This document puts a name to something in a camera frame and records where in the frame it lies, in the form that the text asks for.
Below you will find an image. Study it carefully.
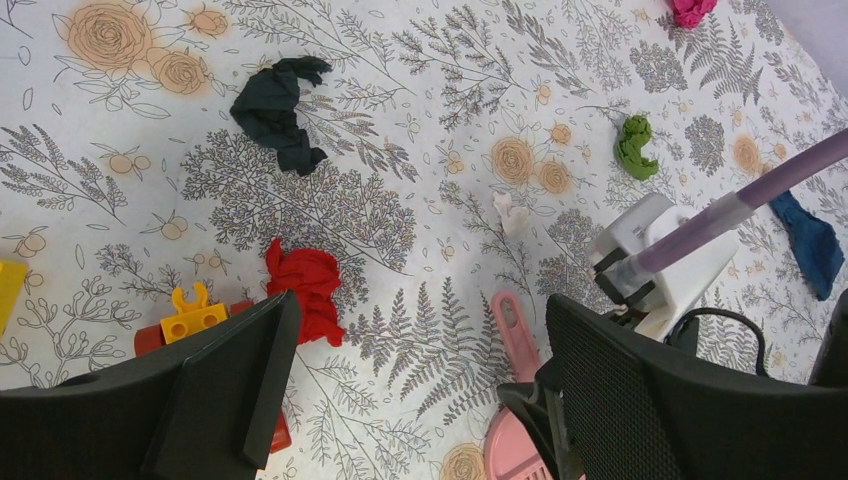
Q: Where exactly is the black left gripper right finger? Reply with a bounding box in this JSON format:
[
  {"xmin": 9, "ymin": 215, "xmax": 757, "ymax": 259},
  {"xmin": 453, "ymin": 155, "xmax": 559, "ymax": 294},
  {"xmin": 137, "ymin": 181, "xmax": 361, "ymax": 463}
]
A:
[{"xmin": 535, "ymin": 294, "xmax": 847, "ymax": 479}]

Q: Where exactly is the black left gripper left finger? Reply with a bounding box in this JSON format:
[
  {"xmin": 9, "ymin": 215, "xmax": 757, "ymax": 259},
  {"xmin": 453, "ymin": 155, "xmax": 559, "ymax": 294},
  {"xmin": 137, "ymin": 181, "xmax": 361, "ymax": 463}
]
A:
[{"xmin": 1, "ymin": 292, "xmax": 302, "ymax": 479}]

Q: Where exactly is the pink hand brush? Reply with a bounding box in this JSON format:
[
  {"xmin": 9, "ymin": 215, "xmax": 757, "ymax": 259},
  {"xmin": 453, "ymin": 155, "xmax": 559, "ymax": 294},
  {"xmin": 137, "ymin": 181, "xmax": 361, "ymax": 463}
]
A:
[{"xmin": 484, "ymin": 292, "xmax": 587, "ymax": 479}]

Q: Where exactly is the white paper scrap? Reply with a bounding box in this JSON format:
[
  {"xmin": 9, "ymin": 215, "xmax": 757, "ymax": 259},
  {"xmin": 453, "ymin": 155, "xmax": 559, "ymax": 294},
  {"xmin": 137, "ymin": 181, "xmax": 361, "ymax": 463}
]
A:
[{"xmin": 493, "ymin": 192, "xmax": 530, "ymax": 239}]

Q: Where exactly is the toy car with yellow block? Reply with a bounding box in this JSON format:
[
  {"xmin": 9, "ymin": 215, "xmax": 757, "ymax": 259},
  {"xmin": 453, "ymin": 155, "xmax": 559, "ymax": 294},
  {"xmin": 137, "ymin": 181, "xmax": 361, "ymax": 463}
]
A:
[{"xmin": 133, "ymin": 282, "xmax": 293, "ymax": 455}]

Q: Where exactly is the yellow toy brick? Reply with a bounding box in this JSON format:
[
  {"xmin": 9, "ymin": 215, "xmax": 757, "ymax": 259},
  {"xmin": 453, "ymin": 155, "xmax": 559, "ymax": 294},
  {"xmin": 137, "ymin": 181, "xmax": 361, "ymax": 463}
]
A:
[{"xmin": 0, "ymin": 260, "xmax": 28, "ymax": 334}]

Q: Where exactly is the green paper scrap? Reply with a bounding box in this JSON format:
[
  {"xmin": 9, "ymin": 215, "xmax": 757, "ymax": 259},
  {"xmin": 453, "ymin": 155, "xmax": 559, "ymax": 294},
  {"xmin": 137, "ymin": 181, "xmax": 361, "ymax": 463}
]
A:
[{"xmin": 614, "ymin": 115, "xmax": 659, "ymax": 181}]

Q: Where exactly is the floral tablecloth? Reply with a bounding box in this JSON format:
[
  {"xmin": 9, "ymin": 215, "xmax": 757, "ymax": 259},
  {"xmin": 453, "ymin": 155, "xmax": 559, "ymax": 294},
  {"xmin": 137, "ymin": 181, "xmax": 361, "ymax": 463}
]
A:
[{"xmin": 1, "ymin": 1, "xmax": 847, "ymax": 479}]

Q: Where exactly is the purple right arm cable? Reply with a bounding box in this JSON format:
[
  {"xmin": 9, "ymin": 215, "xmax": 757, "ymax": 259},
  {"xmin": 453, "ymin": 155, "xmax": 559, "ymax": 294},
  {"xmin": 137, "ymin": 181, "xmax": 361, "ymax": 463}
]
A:
[{"xmin": 625, "ymin": 127, "xmax": 848, "ymax": 280}]

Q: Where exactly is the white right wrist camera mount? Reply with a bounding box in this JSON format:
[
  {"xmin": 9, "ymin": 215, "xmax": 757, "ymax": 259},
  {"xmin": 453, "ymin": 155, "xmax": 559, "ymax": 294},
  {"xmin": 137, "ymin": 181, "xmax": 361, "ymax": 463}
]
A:
[{"xmin": 589, "ymin": 192, "xmax": 753, "ymax": 343}]

